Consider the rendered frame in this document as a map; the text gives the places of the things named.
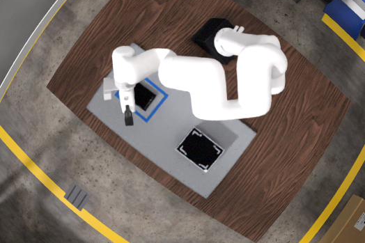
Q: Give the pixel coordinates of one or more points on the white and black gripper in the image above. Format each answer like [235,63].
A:
[127,99]

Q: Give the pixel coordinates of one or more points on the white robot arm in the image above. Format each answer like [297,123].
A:
[204,78]

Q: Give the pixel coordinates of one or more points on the blue tape square outline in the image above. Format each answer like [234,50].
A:
[156,108]

